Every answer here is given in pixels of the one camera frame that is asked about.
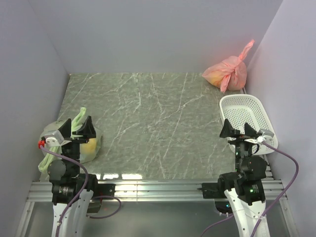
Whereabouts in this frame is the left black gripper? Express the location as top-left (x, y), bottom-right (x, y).
top-left (58, 115), bottom-right (95, 175)

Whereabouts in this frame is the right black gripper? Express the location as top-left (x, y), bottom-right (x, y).
top-left (219, 118), bottom-right (258, 173)

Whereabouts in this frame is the pink plastic bag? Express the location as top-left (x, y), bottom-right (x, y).
top-left (202, 39), bottom-right (255, 92)

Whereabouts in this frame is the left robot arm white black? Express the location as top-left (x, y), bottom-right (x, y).
top-left (39, 116), bottom-right (100, 237)

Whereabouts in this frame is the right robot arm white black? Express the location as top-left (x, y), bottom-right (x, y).
top-left (217, 119), bottom-right (270, 237)

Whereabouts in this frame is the yellow fruit in green bag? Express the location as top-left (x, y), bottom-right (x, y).
top-left (80, 138), bottom-right (97, 160)

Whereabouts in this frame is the green plastic bag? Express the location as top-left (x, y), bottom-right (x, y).
top-left (39, 107), bottom-right (102, 163)

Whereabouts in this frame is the white perforated plastic basket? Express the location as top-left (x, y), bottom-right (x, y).
top-left (219, 94), bottom-right (279, 156)

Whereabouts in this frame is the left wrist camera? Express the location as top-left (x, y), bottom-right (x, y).
top-left (38, 130), bottom-right (71, 149)

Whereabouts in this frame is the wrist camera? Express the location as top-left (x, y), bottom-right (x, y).
top-left (245, 129), bottom-right (275, 145)
top-left (38, 130), bottom-right (71, 149)

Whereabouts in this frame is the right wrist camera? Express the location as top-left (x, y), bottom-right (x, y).
top-left (245, 129), bottom-right (275, 145)

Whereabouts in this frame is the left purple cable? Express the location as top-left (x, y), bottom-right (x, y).
top-left (40, 145), bottom-right (122, 237)

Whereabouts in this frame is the purple cable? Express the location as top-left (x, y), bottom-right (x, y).
top-left (198, 140), bottom-right (299, 237)
top-left (40, 145), bottom-right (122, 237)

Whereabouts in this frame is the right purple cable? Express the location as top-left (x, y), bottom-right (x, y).
top-left (198, 140), bottom-right (299, 237)

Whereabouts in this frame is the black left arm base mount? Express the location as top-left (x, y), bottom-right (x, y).
top-left (87, 183), bottom-right (116, 214)

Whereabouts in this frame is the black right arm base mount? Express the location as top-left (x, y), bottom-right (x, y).
top-left (197, 183), bottom-right (233, 215)

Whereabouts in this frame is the aluminium rail frame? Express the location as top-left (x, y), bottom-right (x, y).
top-left (14, 177), bottom-right (299, 237)

